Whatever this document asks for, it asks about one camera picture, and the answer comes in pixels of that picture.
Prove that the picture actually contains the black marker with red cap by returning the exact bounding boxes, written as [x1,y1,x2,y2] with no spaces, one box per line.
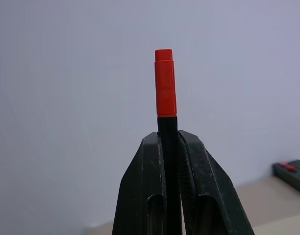
[154,49,184,235]

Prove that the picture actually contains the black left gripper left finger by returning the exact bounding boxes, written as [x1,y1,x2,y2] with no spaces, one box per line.
[111,131,167,235]

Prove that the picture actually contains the dark box with coloured buttons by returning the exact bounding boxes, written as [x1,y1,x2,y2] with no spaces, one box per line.
[273,159,300,199]

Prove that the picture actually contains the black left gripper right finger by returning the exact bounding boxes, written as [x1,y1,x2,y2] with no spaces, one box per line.
[176,130,256,235]

